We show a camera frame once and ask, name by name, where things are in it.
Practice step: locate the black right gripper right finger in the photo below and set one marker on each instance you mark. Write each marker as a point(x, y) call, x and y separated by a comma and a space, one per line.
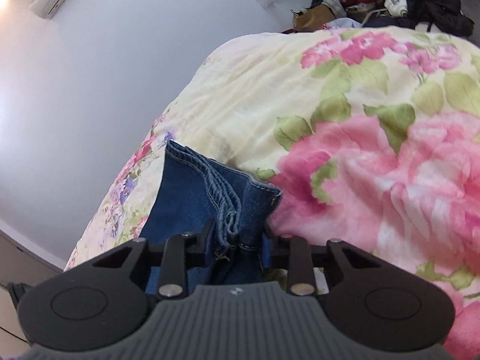
point(276, 251)

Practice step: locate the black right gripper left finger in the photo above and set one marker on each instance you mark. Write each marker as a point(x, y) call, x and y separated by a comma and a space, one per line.
point(195, 248)

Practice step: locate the blue denim jeans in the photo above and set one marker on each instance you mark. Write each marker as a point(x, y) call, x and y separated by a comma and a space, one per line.
point(195, 189)

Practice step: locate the floral yellow bed quilt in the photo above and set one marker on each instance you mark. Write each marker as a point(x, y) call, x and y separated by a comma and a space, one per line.
point(372, 135)

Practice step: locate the beige wardrobe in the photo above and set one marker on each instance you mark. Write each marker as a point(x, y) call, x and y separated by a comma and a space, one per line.
point(20, 266)

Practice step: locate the brown paper bag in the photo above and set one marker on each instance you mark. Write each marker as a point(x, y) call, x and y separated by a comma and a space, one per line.
point(310, 20)

